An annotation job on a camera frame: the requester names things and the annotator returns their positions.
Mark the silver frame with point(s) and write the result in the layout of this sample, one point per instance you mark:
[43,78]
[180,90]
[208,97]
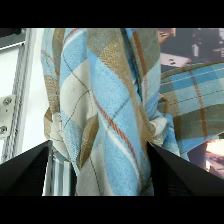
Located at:
[19,83]

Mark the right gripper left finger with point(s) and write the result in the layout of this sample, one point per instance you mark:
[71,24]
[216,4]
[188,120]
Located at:
[23,173]

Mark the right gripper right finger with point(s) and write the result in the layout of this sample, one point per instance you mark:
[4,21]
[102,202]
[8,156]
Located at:
[180,175]

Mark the blue brown plaid shirt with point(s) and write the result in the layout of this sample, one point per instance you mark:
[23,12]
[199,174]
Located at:
[110,110]

